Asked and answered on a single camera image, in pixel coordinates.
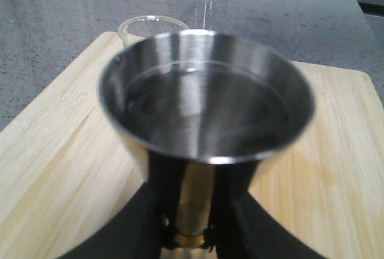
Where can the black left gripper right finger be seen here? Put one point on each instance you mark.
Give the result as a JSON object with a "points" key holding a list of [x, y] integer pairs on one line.
{"points": [[241, 227]]}

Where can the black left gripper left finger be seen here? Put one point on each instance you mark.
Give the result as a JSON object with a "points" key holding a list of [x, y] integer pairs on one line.
{"points": [[146, 224]]}

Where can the wooden cutting board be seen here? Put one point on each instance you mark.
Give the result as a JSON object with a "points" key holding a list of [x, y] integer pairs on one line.
{"points": [[64, 172]]}

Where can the small glass beaker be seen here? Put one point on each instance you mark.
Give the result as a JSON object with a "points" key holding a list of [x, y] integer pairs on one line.
{"points": [[137, 28]]}

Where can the steel double jigger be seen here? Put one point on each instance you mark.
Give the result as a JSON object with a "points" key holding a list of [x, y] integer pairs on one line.
{"points": [[207, 99]]}

